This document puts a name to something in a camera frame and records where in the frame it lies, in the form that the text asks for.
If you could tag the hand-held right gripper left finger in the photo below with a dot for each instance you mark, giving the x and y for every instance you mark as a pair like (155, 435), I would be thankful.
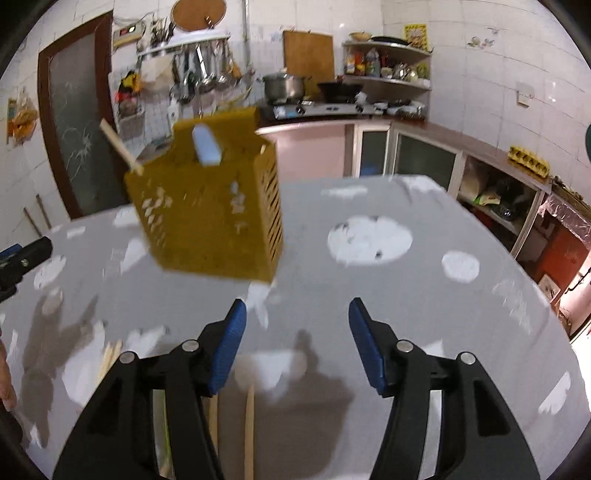
(228, 341)

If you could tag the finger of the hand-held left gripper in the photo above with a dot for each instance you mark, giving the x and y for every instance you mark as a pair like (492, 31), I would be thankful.
(32, 254)
(9, 252)

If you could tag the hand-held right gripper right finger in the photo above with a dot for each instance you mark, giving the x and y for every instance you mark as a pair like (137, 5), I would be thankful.
(367, 341)

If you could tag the mustard yellow utensil holder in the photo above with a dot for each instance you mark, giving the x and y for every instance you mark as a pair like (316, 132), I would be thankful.
(207, 221)

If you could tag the person's left hand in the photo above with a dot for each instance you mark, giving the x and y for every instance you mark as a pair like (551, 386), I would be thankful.
(7, 383)

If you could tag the grey patterned tablecloth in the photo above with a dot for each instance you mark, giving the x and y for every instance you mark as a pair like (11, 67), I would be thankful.
(323, 286)

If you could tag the brown frosted glass door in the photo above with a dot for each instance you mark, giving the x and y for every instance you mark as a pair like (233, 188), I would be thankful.
(83, 115)

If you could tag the yellow black hanging bag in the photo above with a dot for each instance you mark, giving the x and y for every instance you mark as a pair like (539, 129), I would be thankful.
(129, 90)

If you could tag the kitchen counter cabinet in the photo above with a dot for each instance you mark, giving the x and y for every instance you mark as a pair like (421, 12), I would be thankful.
(425, 157)

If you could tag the white blue plastic piece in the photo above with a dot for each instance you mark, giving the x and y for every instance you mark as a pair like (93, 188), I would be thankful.
(207, 145)

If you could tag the red cabinet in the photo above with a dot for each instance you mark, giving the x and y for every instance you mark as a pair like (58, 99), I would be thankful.
(565, 258)

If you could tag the steel gas stove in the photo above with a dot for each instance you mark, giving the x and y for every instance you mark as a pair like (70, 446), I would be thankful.
(318, 110)

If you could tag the yellow egg carton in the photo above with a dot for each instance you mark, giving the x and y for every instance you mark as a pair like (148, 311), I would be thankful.
(530, 161)

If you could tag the black wok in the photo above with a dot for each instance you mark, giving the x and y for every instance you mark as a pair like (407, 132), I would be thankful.
(339, 91)

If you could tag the hanging utensil rack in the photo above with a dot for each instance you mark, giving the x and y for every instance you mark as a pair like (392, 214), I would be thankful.
(198, 64)

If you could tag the grey corner shelf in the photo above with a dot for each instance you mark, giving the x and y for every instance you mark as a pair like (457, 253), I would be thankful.
(392, 83)

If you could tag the steel cooking pot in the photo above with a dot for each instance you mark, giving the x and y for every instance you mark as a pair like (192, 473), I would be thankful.
(284, 86)

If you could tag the clear oil bottle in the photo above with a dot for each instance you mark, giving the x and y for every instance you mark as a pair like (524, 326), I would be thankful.
(373, 63)

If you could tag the orange sauce bottle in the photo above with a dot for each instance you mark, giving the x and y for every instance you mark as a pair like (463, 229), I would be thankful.
(354, 63)

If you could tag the wooden cutting board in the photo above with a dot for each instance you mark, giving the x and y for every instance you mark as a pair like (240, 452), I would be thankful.
(308, 55)

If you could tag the round woven tray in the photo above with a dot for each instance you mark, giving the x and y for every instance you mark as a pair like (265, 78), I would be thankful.
(198, 13)

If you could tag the black flat pan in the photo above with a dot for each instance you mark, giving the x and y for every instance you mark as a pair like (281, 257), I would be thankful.
(390, 40)

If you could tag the beige bowl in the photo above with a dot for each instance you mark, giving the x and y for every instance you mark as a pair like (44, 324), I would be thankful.
(360, 36)

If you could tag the wooden sticks against wall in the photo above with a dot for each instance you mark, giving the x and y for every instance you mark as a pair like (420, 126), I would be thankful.
(40, 214)

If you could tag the orange wall paper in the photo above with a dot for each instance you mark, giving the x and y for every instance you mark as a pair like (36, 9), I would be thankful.
(22, 120)

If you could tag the white wall outlet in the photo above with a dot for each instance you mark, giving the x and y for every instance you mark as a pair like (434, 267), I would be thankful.
(524, 96)

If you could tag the yellow wall poster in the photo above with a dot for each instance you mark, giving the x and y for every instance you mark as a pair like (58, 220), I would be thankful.
(415, 36)

